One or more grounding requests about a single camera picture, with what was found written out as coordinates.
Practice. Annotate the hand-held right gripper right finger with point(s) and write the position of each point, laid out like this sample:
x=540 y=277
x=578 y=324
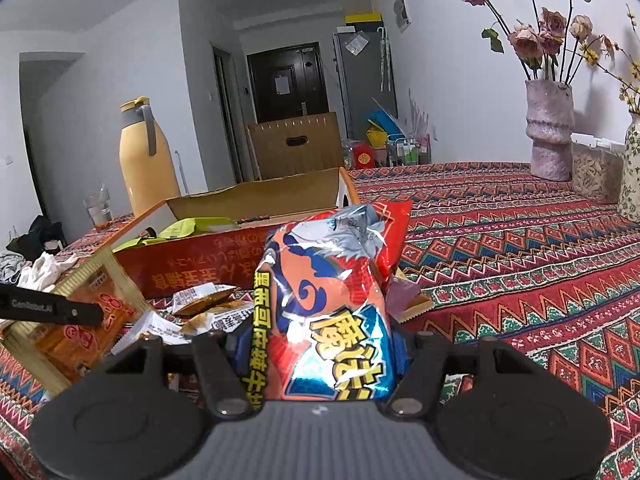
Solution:
x=425 y=360

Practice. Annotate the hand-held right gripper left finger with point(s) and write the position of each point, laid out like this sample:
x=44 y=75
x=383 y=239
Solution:
x=215 y=360

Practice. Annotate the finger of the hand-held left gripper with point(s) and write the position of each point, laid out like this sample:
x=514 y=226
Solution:
x=85 y=312

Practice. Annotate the gold striped snack packet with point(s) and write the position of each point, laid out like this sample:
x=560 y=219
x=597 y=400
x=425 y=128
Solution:
x=75 y=340

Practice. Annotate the pink snack packet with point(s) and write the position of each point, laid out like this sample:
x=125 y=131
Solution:
x=402 y=292

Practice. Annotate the long green snack packet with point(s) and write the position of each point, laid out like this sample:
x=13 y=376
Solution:
x=135 y=244

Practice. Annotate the red cardboard box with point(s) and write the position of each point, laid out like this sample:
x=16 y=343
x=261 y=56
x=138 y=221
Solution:
x=200 y=265

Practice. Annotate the red and blue chips bag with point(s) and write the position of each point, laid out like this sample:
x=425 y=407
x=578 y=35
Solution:
x=325 y=310

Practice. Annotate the white cotton glove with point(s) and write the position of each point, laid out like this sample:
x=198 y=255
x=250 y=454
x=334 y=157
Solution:
x=45 y=270

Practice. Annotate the grey cloth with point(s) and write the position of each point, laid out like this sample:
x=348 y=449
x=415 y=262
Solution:
x=10 y=267

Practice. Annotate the white and orange snack packet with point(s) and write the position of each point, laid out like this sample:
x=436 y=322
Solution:
x=200 y=297
x=225 y=317

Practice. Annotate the glass cup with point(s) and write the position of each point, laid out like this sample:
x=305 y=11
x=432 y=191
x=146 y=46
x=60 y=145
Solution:
x=98 y=210

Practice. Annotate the patterned red tablecloth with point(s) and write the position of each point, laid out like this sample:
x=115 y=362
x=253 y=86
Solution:
x=500 y=260

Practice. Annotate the yellow thermos jug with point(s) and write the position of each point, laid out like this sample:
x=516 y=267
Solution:
x=147 y=170

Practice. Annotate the red gift box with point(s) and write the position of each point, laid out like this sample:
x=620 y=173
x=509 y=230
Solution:
x=364 y=157

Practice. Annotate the yellow plastic item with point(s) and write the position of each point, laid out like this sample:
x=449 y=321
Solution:
x=376 y=139

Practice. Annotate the pink dried grass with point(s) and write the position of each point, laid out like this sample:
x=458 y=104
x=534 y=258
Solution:
x=420 y=115

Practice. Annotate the clear container of seeds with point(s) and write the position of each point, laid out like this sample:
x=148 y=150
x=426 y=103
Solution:
x=595 y=175

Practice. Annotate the pink ceramic vase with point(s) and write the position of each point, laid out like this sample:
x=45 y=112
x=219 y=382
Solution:
x=547 y=135

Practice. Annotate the grey refrigerator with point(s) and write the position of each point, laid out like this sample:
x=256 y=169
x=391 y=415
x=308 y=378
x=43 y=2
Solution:
x=362 y=95

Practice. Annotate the speckled small vase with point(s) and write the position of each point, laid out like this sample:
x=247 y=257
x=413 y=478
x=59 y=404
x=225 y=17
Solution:
x=631 y=180

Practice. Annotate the dark door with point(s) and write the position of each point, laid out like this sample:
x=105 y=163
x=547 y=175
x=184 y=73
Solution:
x=285 y=85

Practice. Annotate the white folded umbrella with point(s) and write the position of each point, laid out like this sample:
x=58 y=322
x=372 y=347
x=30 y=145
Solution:
x=384 y=60

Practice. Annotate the clear plastic bag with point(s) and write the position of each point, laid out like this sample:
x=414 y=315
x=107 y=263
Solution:
x=356 y=45

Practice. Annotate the yellow flower branch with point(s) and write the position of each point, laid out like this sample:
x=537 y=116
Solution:
x=627 y=90

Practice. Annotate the yellow box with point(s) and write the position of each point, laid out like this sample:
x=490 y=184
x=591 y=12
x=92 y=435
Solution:
x=362 y=16

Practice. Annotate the dried pink roses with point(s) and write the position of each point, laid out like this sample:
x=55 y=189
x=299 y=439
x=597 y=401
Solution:
x=542 y=30

